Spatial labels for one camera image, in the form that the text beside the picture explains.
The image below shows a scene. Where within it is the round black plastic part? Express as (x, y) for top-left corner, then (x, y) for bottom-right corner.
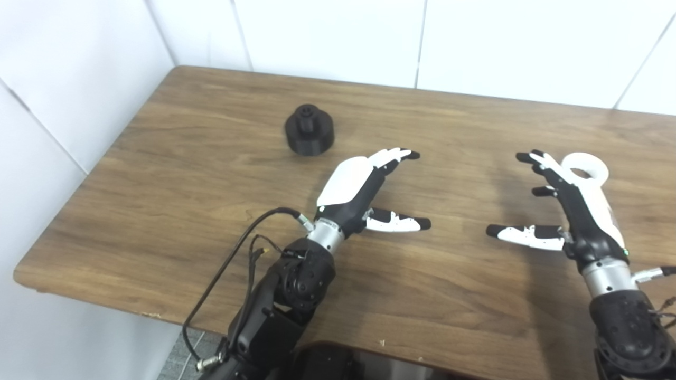
(285, 104), (335, 157)

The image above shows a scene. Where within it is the white plastic ring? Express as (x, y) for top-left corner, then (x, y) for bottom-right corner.
(561, 152), (609, 185)

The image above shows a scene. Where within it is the dark robot torso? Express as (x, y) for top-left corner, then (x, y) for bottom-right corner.
(285, 343), (476, 380)

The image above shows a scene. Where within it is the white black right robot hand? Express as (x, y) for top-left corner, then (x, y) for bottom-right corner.
(487, 149), (629, 271)

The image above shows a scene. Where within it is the thin black wire bundle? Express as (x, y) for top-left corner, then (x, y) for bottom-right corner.
(652, 297), (676, 330)

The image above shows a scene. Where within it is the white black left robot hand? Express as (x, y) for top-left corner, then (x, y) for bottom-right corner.
(316, 148), (431, 238)

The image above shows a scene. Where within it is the thin wire with yellow tip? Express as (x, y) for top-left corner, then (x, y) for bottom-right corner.
(246, 235), (288, 301)

